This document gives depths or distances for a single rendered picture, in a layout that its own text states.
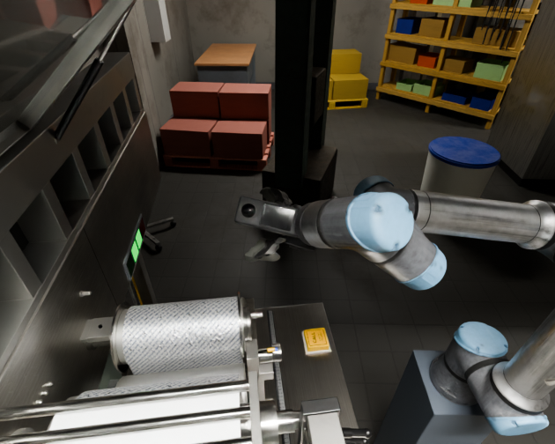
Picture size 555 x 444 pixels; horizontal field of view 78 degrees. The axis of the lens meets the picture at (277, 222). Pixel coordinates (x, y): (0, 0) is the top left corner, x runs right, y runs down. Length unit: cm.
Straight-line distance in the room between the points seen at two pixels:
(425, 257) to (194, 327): 47
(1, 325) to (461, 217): 77
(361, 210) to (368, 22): 654
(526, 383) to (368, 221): 62
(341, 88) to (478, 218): 529
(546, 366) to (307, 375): 60
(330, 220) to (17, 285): 51
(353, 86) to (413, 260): 551
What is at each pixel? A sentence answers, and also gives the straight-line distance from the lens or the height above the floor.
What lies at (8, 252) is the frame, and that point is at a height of 155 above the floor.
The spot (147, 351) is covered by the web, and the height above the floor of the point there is 127.
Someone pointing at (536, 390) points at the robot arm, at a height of 119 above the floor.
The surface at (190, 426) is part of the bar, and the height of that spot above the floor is 144.
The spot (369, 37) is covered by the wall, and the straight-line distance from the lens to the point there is 695.
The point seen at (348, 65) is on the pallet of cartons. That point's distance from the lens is 625.
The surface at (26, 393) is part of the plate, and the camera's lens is 70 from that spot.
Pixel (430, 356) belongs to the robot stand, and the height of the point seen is 90.
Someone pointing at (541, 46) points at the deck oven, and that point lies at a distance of 454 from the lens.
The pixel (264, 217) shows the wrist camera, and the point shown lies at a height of 157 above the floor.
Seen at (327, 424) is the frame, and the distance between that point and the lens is 50.
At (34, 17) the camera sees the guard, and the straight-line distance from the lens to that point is 36.
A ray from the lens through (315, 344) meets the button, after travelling 117.
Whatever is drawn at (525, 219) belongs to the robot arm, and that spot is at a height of 154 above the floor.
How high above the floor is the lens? 190
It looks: 37 degrees down
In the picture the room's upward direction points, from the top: straight up
